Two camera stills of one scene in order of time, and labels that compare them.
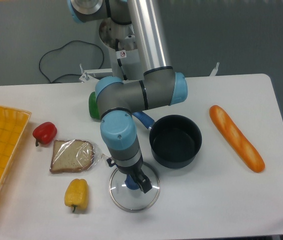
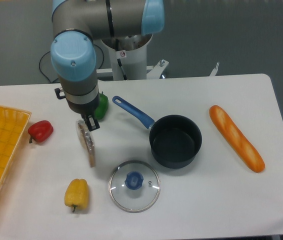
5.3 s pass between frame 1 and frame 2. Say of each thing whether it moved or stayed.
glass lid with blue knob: stayed
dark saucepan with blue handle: stayed
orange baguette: stayed
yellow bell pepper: stayed
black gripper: moved
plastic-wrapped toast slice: moved
